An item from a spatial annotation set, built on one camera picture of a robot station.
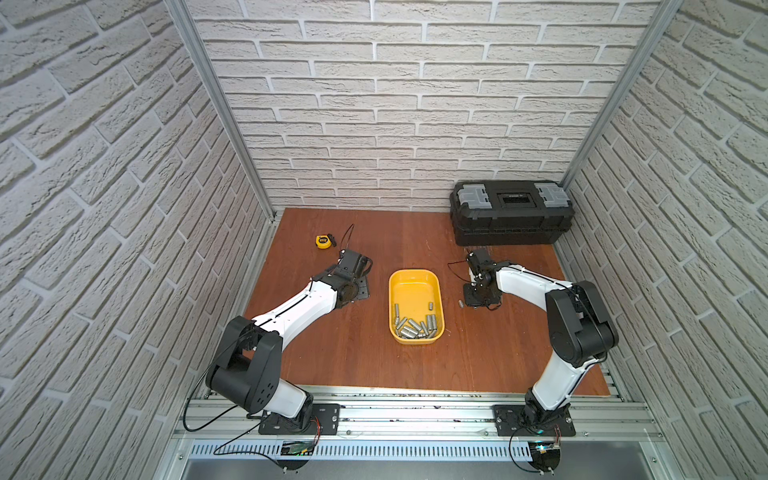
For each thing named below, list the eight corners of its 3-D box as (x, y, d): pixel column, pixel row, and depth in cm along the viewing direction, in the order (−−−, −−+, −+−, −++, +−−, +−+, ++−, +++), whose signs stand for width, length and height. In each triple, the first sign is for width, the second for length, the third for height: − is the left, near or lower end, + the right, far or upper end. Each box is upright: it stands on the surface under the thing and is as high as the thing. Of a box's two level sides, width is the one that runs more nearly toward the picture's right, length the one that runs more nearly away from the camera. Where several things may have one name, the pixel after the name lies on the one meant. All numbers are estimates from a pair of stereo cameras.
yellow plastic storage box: (387, 343, 88) (387, 335, 83) (388, 279, 103) (388, 269, 98) (445, 344, 89) (449, 336, 84) (438, 279, 103) (441, 269, 98)
